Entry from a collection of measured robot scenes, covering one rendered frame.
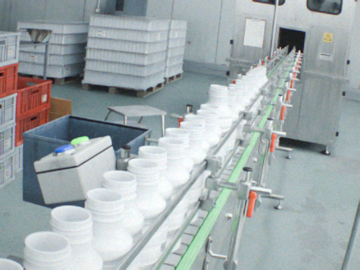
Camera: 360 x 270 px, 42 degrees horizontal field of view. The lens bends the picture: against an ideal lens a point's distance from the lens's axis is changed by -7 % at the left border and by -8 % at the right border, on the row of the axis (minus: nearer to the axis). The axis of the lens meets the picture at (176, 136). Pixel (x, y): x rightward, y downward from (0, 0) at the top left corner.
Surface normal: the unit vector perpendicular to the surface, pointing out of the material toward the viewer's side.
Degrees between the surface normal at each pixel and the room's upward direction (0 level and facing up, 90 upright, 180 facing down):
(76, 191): 90
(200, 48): 90
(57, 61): 91
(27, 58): 89
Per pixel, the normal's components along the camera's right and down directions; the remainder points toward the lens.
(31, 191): -0.26, 0.21
